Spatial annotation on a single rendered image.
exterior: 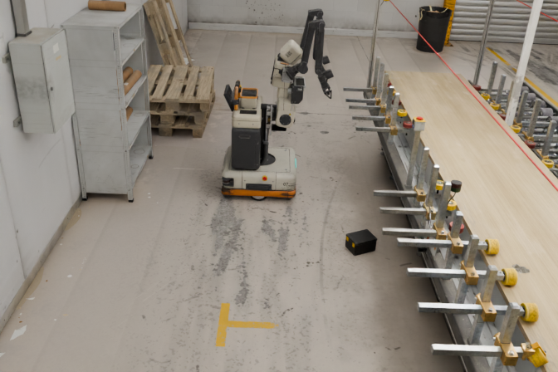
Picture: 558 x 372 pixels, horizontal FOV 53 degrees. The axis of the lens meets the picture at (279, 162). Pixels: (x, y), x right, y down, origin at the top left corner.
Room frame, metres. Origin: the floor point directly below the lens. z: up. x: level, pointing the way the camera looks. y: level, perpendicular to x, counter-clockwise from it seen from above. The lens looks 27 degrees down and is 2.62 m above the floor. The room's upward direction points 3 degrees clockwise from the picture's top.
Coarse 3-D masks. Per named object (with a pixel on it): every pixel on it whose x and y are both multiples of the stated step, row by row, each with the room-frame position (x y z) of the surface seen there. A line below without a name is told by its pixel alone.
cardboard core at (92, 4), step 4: (92, 0) 4.82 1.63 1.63; (96, 0) 4.83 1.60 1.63; (88, 4) 4.79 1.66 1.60; (92, 4) 4.79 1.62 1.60; (96, 4) 4.79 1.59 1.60; (100, 4) 4.79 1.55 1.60; (104, 4) 4.79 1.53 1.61; (108, 4) 4.80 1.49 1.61; (112, 4) 4.80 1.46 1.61; (116, 4) 4.80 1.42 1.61; (120, 4) 4.80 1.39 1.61; (124, 4) 4.81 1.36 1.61; (92, 8) 4.80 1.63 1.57; (96, 8) 4.80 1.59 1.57; (100, 8) 4.80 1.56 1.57; (104, 8) 4.80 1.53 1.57; (108, 8) 4.80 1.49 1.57; (112, 8) 4.80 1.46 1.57; (116, 8) 4.80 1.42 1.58; (120, 8) 4.80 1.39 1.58; (124, 8) 4.80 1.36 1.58
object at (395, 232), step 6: (384, 228) 2.72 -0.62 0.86; (390, 228) 2.72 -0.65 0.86; (396, 228) 2.72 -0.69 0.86; (402, 228) 2.72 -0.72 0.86; (384, 234) 2.70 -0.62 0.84; (390, 234) 2.70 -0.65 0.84; (396, 234) 2.70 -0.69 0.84; (402, 234) 2.70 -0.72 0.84; (408, 234) 2.70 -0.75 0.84; (414, 234) 2.70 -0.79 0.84; (420, 234) 2.70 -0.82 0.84; (426, 234) 2.70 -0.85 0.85; (432, 234) 2.70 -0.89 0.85
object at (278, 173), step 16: (272, 160) 4.69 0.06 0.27; (288, 160) 4.69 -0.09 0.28; (224, 176) 4.39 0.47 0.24; (240, 176) 4.39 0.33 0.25; (256, 176) 4.40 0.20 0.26; (272, 176) 4.40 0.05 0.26; (288, 176) 4.41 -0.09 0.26; (224, 192) 4.38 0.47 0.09; (240, 192) 4.38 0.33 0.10; (256, 192) 4.39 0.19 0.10; (272, 192) 4.39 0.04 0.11; (288, 192) 4.40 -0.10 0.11
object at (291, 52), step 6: (288, 42) 4.72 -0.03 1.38; (294, 42) 4.73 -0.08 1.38; (282, 48) 4.72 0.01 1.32; (288, 48) 4.61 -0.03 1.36; (294, 48) 4.61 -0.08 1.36; (300, 48) 4.73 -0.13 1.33; (282, 54) 4.61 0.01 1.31; (288, 54) 4.60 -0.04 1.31; (294, 54) 4.60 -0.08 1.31; (300, 54) 4.62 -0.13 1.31; (288, 60) 4.60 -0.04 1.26; (294, 60) 4.61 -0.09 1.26
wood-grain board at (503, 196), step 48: (432, 96) 4.88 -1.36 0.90; (480, 96) 4.95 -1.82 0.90; (432, 144) 3.82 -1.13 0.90; (480, 144) 3.86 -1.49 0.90; (480, 192) 3.13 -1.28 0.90; (528, 192) 3.16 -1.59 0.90; (480, 240) 2.58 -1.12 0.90; (528, 240) 2.61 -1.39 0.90; (528, 288) 2.19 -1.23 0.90; (528, 336) 1.86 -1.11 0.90
